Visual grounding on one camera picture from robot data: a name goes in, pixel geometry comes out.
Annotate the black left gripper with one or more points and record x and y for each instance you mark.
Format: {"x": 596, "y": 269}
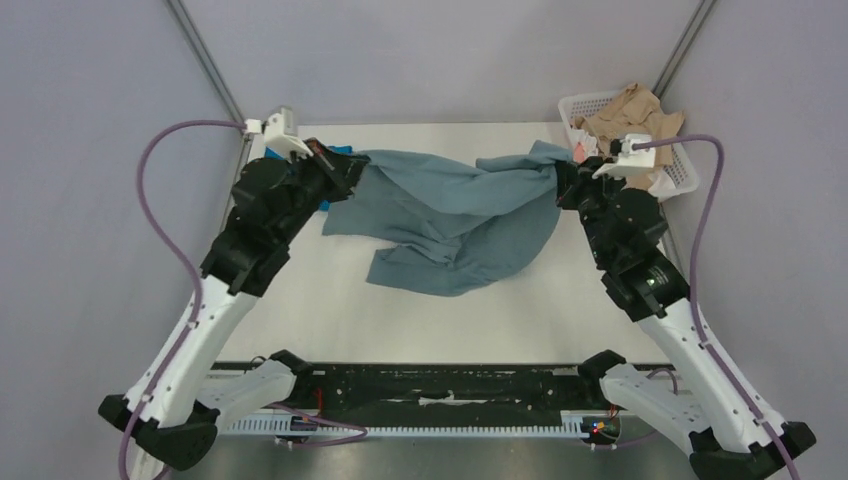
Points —
{"x": 342, "y": 171}

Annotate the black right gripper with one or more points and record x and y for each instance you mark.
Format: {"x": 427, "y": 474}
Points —
{"x": 569, "y": 183}

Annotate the grey-blue t-shirt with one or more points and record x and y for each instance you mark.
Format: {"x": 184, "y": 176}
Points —
{"x": 453, "y": 227}

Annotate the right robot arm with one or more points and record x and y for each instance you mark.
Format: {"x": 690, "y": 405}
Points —
{"x": 724, "y": 427}

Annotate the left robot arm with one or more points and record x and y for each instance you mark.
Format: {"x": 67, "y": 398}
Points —
{"x": 168, "y": 413}

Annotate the pink and white garment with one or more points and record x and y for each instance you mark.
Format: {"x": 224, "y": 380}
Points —
{"x": 584, "y": 145}

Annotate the folded bright blue t-shirt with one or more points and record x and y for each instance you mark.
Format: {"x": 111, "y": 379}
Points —
{"x": 328, "y": 152}

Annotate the beige t-shirt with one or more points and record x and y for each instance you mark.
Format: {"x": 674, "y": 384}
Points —
{"x": 636, "y": 112}

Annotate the white plastic laundry basket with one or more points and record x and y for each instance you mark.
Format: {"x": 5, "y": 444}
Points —
{"x": 679, "y": 169}

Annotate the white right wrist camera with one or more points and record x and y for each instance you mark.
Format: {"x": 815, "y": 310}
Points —
{"x": 628, "y": 157}

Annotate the aluminium frame rail right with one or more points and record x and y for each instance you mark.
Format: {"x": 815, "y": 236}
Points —
{"x": 687, "y": 39}

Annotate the aluminium frame rail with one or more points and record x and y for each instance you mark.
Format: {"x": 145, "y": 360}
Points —
{"x": 687, "y": 39}
{"x": 203, "y": 55}

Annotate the aluminium frame rail left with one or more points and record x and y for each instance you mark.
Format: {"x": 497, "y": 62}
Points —
{"x": 203, "y": 55}

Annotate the white slotted cable duct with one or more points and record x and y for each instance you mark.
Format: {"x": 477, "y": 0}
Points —
{"x": 282, "y": 424}

